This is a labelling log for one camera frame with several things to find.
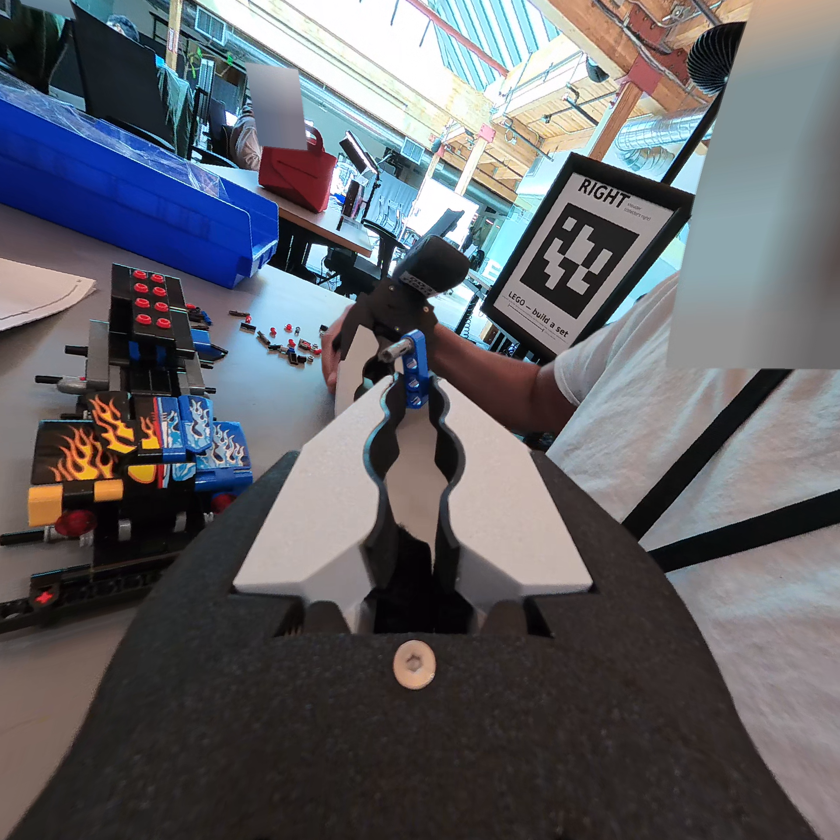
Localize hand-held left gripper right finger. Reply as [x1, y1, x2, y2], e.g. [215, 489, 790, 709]
[430, 377, 595, 634]

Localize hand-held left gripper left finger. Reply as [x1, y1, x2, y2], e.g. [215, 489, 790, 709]
[233, 375, 401, 634]

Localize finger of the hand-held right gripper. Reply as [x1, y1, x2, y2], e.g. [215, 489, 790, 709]
[333, 323, 398, 421]

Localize blue lego piece with axle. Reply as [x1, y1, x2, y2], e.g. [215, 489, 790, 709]
[377, 330, 435, 411]

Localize person's right forearm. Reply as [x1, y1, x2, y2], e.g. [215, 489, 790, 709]
[423, 323, 578, 435]

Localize scattered small lego pieces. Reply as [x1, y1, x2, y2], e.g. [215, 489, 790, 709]
[228, 307, 329, 365]

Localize lego truck model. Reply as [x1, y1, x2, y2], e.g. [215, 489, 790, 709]
[0, 262, 255, 634]

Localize lego instruction booklet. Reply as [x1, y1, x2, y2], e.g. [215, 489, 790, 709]
[0, 257, 97, 332]

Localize person's right hand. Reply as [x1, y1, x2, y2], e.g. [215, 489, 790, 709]
[320, 308, 358, 395]

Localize black office chair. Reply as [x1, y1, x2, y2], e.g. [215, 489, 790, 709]
[325, 220, 408, 299]

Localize desk lamp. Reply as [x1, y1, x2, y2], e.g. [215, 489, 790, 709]
[338, 130, 383, 227]

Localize red bag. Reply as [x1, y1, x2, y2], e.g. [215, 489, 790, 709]
[258, 126, 338, 214]

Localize framed marker sign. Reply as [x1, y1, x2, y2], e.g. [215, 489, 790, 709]
[480, 152, 697, 365]

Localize blue plastic bin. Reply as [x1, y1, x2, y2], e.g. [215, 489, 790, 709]
[0, 82, 280, 290]

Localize black computer monitor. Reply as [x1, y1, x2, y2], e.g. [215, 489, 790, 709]
[69, 3, 178, 148]

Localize black fan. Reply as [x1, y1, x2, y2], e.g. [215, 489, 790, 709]
[687, 23, 747, 86]

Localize black strap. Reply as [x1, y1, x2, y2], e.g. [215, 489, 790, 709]
[622, 369, 840, 573]

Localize silver ventilation duct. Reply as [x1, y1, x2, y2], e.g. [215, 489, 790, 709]
[613, 108, 713, 175]

